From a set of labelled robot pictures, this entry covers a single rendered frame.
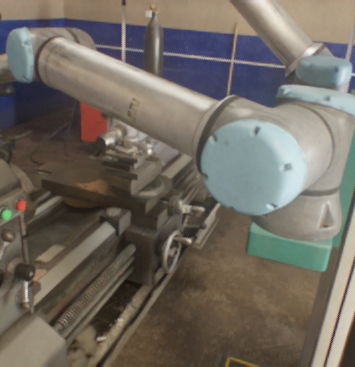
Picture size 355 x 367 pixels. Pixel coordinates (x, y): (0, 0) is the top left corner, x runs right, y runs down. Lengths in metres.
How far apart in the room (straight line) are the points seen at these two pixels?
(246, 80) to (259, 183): 5.19
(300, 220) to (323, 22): 4.86
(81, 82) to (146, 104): 0.17
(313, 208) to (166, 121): 0.32
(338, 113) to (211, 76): 5.17
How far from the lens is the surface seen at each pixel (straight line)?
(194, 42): 5.94
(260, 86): 5.76
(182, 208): 1.87
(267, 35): 1.44
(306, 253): 0.85
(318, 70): 1.23
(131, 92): 0.78
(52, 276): 1.56
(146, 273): 1.96
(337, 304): 1.11
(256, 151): 0.60
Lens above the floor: 1.77
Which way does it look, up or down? 25 degrees down
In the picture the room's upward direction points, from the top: 4 degrees clockwise
